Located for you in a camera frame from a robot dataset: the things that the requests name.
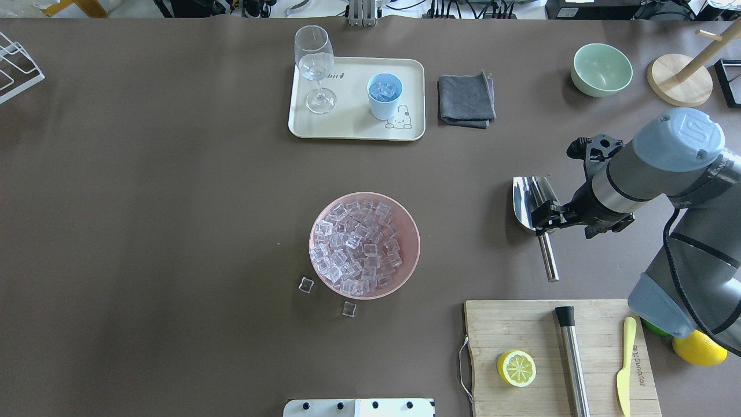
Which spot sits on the clear ice cubes pile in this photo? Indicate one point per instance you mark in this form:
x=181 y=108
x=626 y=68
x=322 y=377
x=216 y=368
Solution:
x=356 y=249

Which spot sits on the green ceramic bowl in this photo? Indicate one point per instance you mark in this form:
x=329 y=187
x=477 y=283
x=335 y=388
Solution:
x=600 y=70

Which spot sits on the cream rabbit tray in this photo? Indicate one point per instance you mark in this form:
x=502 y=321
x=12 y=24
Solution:
x=352 y=117

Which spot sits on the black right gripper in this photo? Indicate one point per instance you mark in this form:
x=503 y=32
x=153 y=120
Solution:
x=588 y=208

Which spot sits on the green lime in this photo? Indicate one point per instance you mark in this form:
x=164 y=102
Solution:
x=653 y=328

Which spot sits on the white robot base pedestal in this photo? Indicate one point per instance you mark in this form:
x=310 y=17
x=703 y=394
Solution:
x=361 y=407

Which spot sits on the wooden cup tree stand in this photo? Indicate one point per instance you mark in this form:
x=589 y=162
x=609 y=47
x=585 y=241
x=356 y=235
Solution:
x=684 y=81

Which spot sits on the half lemon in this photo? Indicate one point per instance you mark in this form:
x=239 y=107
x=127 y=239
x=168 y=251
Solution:
x=517 y=368

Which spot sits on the spilled ice cube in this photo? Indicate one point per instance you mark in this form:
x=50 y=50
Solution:
x=306 y=285
x=348 y=309

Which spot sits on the steel muddler black tip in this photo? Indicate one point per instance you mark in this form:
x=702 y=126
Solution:
x=567 y=325

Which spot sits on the clear wine glass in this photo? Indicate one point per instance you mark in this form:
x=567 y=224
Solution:
x=314 y=60

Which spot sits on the pink bowl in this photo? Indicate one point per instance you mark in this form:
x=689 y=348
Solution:
x=365 y=246

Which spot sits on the white wire cup rack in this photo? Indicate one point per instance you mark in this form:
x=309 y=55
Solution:
x=19 y=71

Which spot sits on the grey folded cloth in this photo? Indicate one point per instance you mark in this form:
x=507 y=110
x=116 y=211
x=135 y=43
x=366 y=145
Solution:
x=467 y=101

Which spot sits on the yellow plastic knife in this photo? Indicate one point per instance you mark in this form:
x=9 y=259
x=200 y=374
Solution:
x=622 y=380

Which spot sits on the bamboo cutting board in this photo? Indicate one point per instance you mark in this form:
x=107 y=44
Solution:
x=497 y=326

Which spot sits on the yellow lemon outer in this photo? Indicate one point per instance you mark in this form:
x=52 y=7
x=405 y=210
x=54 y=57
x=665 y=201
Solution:
x=698 y=349

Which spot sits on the steel ice scoop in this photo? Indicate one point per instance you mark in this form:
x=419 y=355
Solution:
x=529 y=193

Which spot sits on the light blue cup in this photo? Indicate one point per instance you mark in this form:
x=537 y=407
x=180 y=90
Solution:
x=385 y=111

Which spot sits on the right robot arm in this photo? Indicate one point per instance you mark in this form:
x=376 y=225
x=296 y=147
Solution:
x=693 y=282

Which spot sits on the aluminium frame post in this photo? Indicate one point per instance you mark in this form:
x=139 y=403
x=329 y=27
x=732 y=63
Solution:
x=362 y=13

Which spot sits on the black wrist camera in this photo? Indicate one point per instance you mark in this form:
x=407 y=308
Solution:
x=596 y=152

